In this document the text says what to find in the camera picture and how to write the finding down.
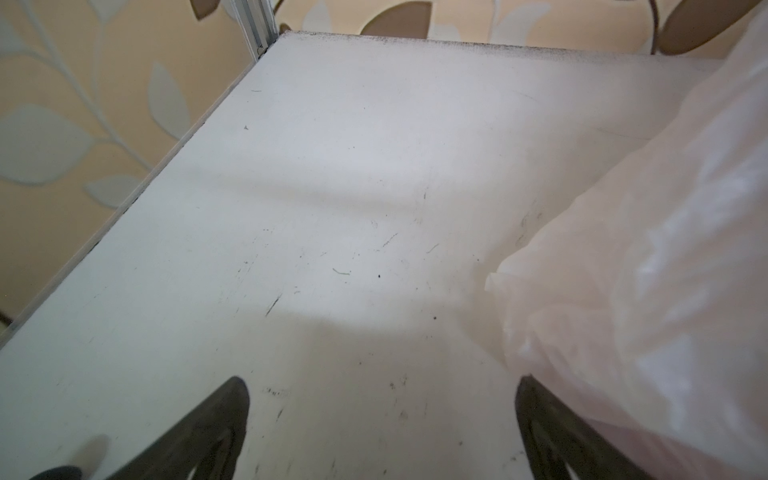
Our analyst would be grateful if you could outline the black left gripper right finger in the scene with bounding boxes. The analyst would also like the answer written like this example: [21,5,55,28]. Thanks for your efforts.
[515,375,650,480]

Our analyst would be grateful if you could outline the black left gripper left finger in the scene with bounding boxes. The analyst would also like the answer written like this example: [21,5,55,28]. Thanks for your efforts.
[111,376,250,479]

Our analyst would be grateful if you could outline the translucent white plastic bag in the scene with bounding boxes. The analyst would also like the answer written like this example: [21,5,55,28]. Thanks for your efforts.
[486,7,767,479]

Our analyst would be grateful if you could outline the aluminium frame post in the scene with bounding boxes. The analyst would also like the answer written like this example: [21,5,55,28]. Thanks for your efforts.
[222,0,280,61]

